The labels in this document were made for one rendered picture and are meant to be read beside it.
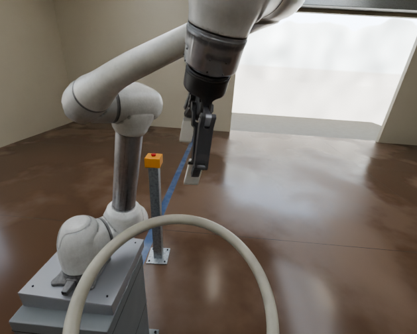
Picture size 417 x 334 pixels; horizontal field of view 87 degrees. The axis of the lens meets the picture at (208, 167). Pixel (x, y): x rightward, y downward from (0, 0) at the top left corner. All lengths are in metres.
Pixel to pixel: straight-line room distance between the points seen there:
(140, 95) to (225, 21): 0.52
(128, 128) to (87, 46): 6.76
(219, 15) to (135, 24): 6.69
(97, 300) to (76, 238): 0.27
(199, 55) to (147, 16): 6.59
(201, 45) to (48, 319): 1.15
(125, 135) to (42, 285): 0.74
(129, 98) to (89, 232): 0.57
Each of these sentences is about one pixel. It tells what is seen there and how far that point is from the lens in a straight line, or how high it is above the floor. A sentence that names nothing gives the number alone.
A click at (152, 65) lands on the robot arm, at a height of 1.74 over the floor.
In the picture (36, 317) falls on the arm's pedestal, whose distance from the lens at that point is 1.26.
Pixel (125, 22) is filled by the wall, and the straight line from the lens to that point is 7.09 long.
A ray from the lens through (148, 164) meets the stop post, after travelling 1.76.
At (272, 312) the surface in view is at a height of 1.20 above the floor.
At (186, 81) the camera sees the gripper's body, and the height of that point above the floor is 1.72.
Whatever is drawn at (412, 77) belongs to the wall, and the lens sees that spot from 8.19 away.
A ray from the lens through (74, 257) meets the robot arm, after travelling 1.07.
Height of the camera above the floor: 1.74
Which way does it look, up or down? 25 degrees down
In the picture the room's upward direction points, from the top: 4 degrees clockwise
